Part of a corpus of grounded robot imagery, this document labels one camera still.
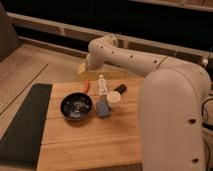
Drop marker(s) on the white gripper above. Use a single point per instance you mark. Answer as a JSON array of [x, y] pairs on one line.
[[83, 68]]

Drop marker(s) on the orange pepper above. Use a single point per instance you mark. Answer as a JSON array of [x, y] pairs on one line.
[[86, 86]]

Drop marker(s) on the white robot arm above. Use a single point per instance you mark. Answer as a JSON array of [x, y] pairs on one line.
[[169, 104]]

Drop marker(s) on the dark ceramic bowl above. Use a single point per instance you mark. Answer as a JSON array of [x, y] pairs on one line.
[[76, 106]]

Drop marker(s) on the small white bottle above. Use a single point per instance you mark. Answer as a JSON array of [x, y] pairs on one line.
[[102, 84]]

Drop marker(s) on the white cup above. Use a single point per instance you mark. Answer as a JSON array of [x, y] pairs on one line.
[[113, 97]]

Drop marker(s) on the black cylindrical object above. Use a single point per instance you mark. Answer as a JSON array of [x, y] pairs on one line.
[[121, 88]]

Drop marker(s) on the wooden cutting board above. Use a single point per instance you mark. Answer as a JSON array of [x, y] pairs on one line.
[[93, 144]]

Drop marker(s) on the grey couch corner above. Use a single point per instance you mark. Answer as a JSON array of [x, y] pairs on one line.
[[9, 40]]

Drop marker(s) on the dark green mat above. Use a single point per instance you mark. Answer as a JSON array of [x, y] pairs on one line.
[[20, 145]]

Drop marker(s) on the white wall adapter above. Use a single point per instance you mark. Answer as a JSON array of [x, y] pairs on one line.
[[204, 62]]

